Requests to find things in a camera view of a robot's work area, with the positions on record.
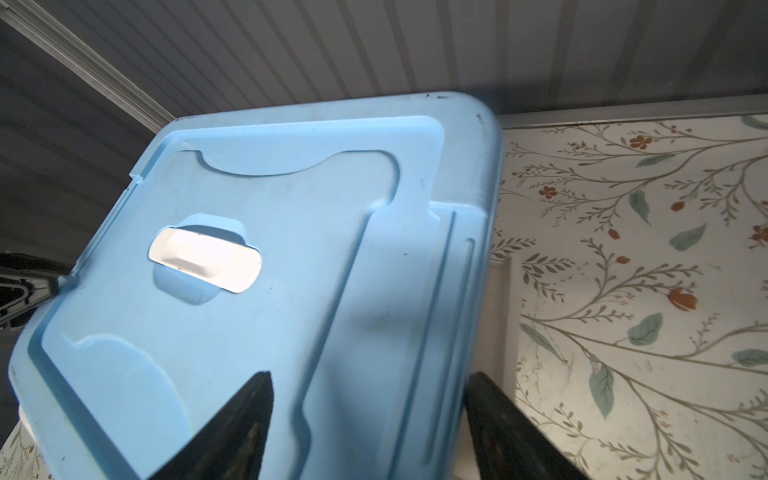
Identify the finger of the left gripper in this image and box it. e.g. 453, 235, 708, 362
1, 252, 72, 330

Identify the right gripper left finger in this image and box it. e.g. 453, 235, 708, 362
152, 371, 274, 479

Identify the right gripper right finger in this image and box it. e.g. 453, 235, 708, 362
464, 372, 588, 480

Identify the white plastic storage bin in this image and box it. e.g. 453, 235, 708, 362
450, 257, 519, 479

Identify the blue plastic lid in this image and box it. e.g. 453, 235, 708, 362
9, 92, 503, 479

